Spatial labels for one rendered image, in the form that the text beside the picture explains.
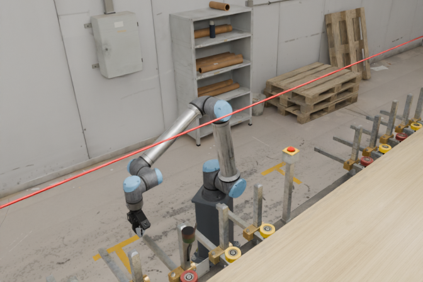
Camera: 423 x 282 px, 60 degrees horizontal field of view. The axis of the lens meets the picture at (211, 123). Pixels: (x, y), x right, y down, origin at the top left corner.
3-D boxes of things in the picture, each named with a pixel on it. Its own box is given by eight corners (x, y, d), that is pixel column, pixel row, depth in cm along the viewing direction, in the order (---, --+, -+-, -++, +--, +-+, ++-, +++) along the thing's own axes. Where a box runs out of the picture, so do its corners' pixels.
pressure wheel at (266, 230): (260, 249, 196) (260, 233, 190) (259, 238, 203) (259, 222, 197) (274, 249, 195) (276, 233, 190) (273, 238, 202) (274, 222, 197)
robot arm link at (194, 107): (199, 87, 228) (121, 165, 205) (213, 92, 220) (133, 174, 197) (206, 100, 236) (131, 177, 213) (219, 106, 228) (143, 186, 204)
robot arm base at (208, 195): (196, 198, 266) (196, 187, 262) (207, 184, 282) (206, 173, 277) (221, 204, 259) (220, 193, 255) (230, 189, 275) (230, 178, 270)
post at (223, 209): (220, 272, 203) (218, 204, 181) (225, 269, 205) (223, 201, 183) (225, 276, 200) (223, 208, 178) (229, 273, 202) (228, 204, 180)
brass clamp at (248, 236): (242, 236, 207) (242, 229, 205) (258, 225, 214) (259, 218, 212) (249, 242, 202) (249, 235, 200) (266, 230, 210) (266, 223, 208)
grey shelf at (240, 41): (179, 133, 483) (168, 13, 413) (231, 114, 529) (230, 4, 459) (197, 146, 451) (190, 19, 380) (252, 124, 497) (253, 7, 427)
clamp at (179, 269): (168, 281, 177) (167, 273, 175) (191, 265, 184) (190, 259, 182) (175, 287, 173) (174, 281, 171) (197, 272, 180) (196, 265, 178)
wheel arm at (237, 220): (215, 209, 228) (215, 204, 226) (219, 207, 229) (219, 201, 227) (267, 249, 197) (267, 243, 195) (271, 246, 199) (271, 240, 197)
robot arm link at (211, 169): (213, 174, 276) (213, 155, 268) (230, 184, 264) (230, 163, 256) (198, 183, 267) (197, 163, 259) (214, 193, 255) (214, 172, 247)
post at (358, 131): (346, 183, 273) (355, 126, 251) (349, 181, 275) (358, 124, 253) (350, 185, 270) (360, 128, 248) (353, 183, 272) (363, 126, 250)
